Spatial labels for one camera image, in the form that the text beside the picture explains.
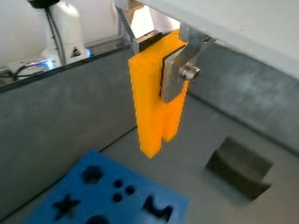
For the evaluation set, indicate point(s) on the yellow double-square block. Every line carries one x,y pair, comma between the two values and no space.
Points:
158,118

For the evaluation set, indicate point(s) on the blue foam shape board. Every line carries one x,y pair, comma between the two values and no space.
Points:
104,193

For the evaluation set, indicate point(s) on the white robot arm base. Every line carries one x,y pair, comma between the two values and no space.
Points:
65,47

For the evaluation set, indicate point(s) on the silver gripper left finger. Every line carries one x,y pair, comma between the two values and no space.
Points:
137,19

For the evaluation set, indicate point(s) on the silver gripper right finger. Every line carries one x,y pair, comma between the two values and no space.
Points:
180,67

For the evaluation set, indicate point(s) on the black curved holder stand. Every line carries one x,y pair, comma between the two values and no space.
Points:
241,167

